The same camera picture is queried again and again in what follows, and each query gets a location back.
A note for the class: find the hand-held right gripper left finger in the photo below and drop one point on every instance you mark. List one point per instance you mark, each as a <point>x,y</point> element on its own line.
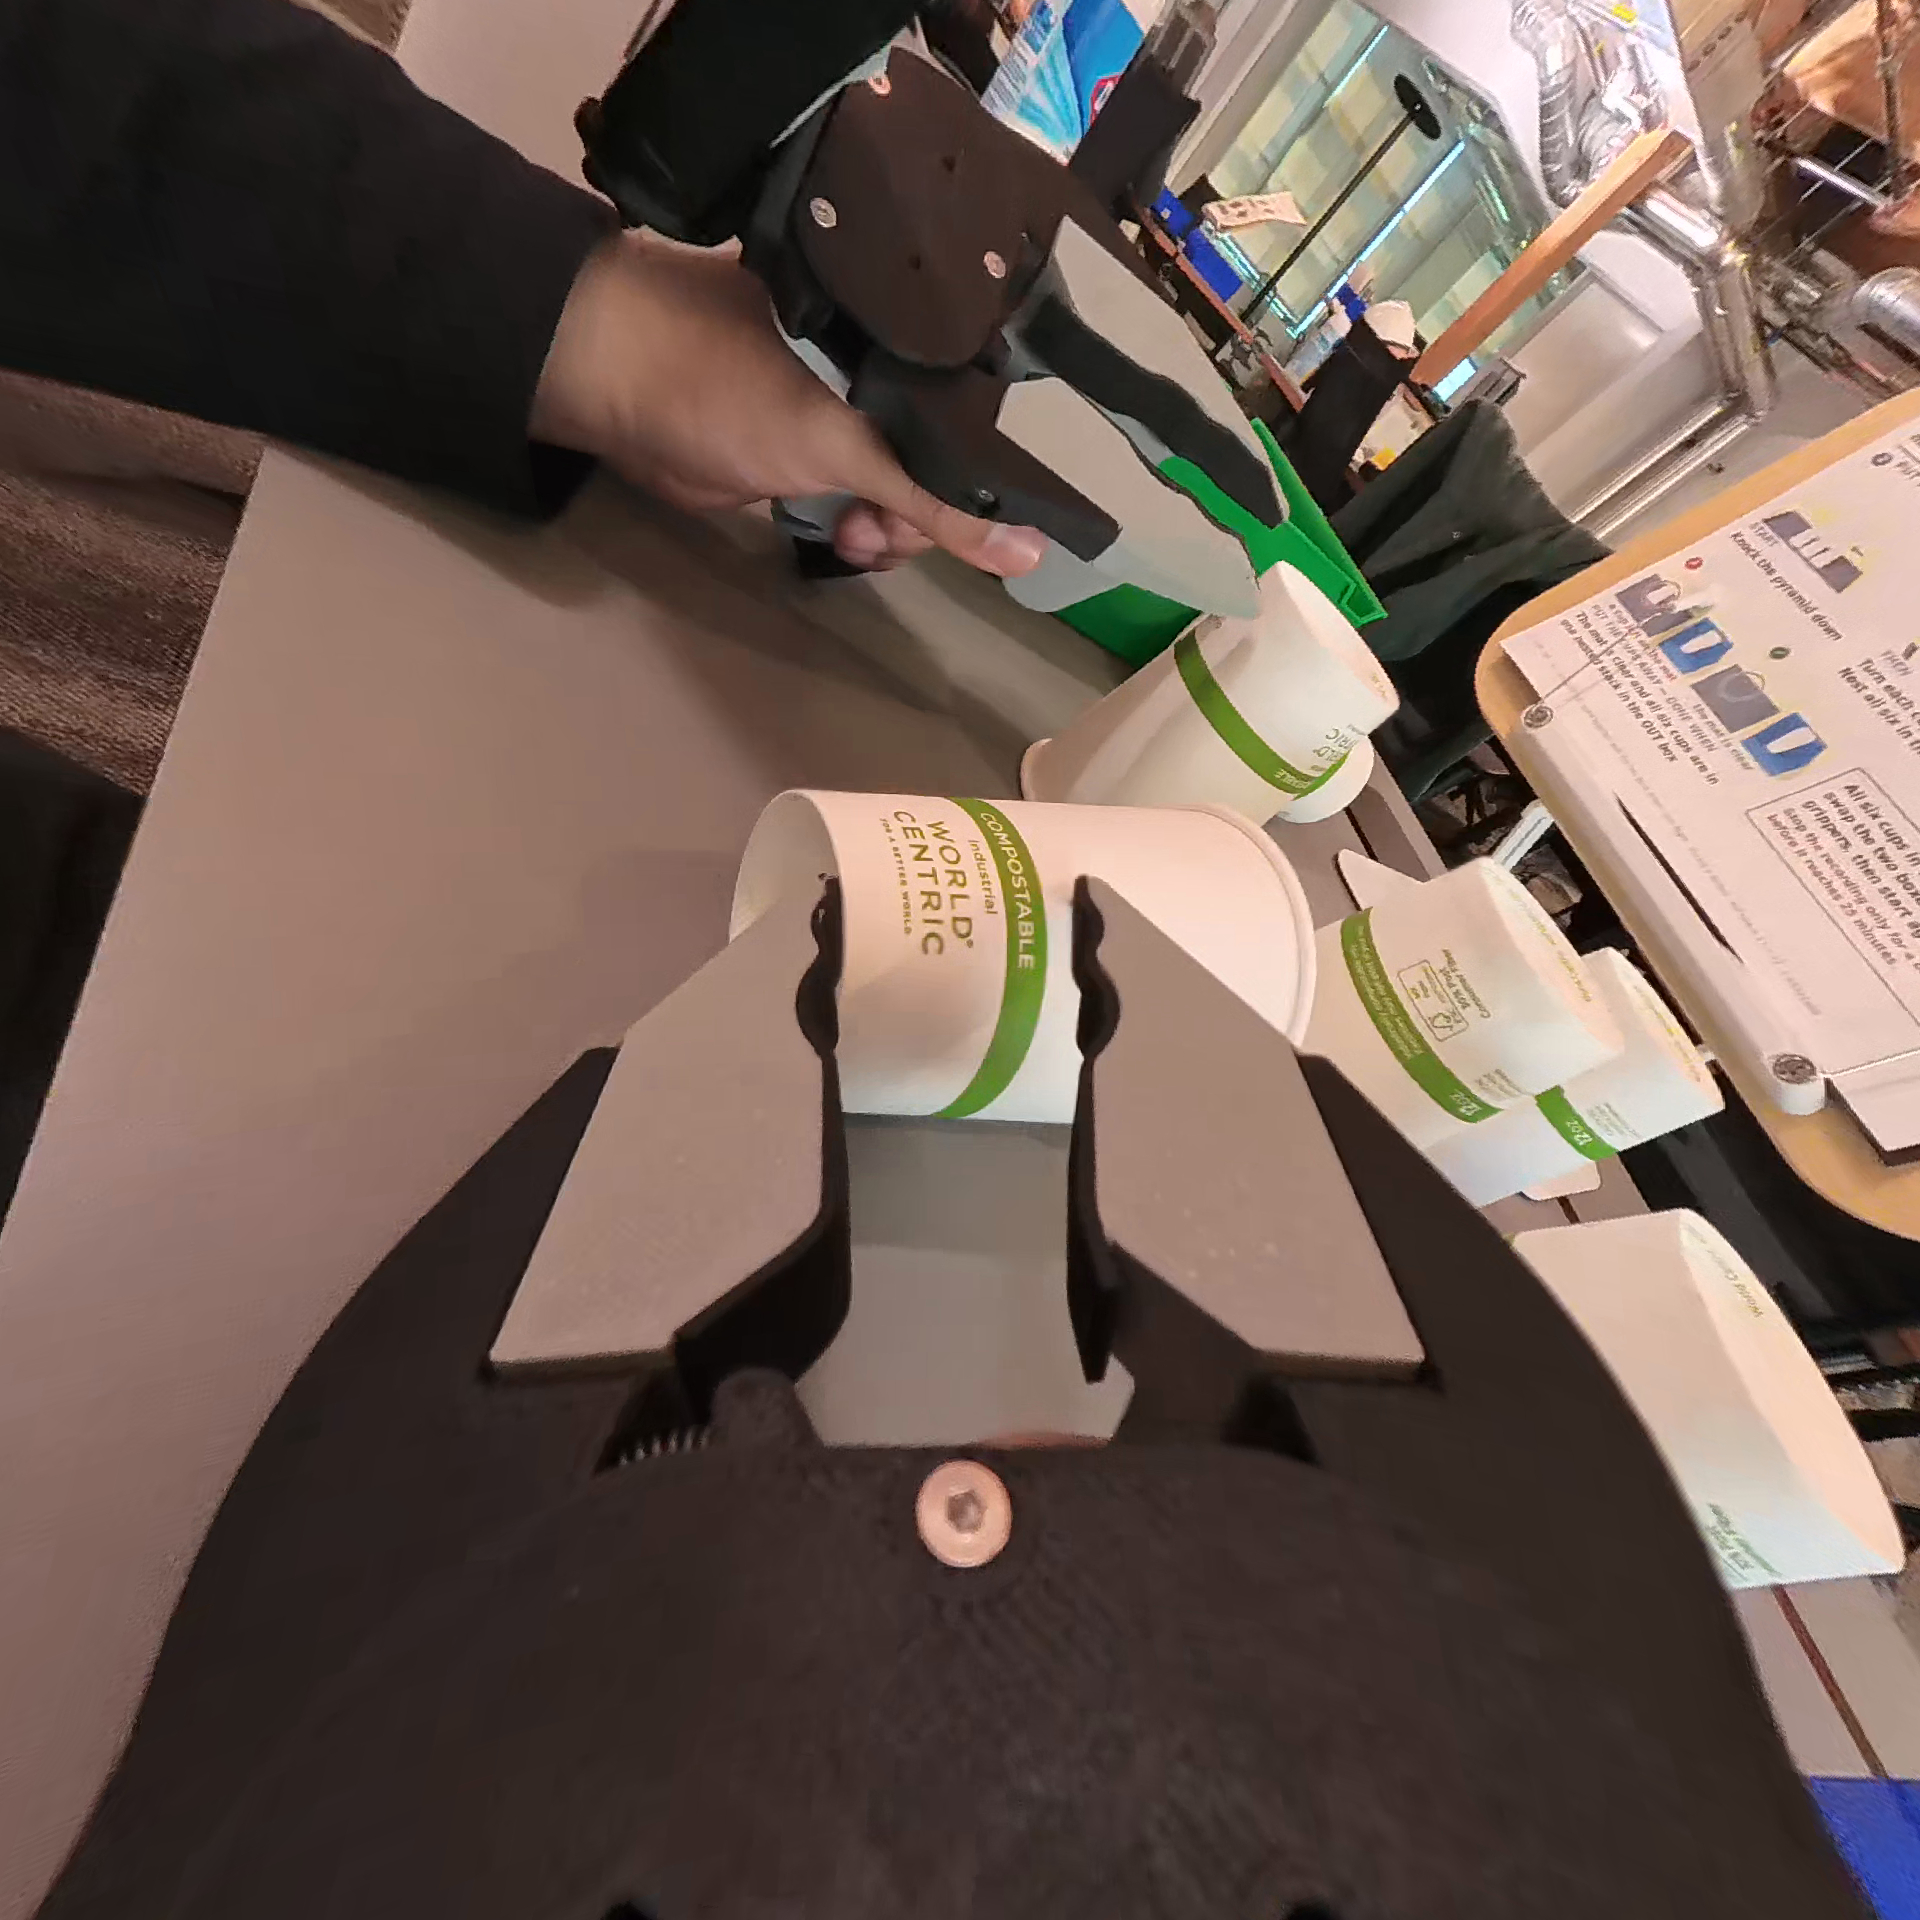
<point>674,1171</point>

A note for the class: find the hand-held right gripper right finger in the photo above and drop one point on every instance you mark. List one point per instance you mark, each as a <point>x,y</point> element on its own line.
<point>1243,1201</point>

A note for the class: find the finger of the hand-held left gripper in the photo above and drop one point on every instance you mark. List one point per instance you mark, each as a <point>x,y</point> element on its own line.
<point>1155,376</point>
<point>1155,556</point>

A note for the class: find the green plastic bin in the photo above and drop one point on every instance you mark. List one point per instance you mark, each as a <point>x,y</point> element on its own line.
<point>1119,622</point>

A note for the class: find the blue plastic bin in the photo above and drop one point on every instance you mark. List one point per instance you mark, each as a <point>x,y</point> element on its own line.
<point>1869,1852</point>

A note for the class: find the person's left forearm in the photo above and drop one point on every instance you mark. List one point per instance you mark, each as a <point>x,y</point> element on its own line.
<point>301,225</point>

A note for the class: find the person's left hand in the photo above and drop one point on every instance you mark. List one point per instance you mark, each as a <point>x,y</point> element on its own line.
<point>691,389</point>

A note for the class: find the dark green chair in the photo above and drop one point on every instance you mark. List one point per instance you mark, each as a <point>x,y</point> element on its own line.
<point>1454,540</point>

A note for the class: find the white sheet holder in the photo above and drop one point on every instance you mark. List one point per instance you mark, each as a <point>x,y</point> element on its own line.
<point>1664,901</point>

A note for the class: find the silver air duct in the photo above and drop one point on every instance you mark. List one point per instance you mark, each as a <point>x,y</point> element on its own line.
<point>1695,225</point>

